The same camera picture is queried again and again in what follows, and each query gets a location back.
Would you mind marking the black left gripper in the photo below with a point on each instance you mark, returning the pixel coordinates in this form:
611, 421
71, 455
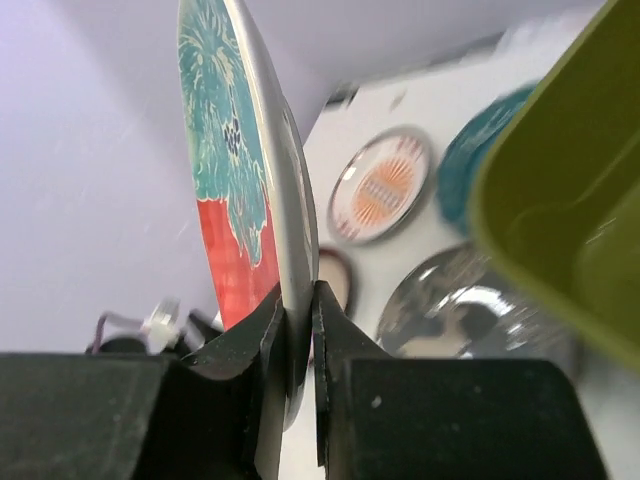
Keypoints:
199, 330

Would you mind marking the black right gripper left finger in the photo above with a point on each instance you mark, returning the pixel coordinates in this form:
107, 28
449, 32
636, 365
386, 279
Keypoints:
215, 414

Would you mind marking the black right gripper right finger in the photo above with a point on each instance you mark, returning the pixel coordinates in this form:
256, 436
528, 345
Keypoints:
380, 417

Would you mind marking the red teal floral plate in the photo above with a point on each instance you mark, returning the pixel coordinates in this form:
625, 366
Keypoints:
254, 195

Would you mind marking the grey deer plate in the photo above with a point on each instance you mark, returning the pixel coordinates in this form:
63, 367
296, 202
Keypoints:
454, 305

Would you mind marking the red rimmed beige plate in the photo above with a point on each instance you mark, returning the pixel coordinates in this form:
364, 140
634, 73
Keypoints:
335, 268

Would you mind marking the olive green plastic bin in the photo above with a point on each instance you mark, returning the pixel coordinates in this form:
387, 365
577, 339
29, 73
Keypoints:
556, 202

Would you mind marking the orange sunburst plate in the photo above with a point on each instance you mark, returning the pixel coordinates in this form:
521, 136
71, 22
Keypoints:
381, 184

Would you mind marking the teal scalloped plate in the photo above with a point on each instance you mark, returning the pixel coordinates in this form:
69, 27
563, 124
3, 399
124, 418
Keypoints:
467, 151

